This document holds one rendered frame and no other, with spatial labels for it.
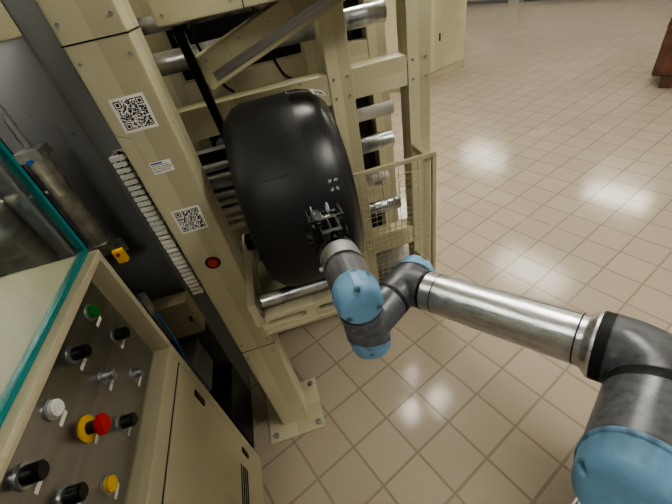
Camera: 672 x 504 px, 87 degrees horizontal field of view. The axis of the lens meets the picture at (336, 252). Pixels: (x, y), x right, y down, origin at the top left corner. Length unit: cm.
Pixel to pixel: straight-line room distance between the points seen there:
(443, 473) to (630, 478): 136
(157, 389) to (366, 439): 104
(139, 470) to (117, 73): 86
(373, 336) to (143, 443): 65
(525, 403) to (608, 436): 149
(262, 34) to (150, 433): 116
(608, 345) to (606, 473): 16
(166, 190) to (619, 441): 97
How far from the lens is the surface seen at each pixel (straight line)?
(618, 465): 47
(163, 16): 117
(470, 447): 183
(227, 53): 131
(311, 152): 86
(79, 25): 94
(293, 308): 116
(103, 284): 105
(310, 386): 199
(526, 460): 186
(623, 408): 50
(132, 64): 93
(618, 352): 56
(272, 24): 131
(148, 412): 110
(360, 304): 54
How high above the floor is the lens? 170
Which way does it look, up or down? 39 degrees down
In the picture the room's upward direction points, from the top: 13 degrees counter-clockwise
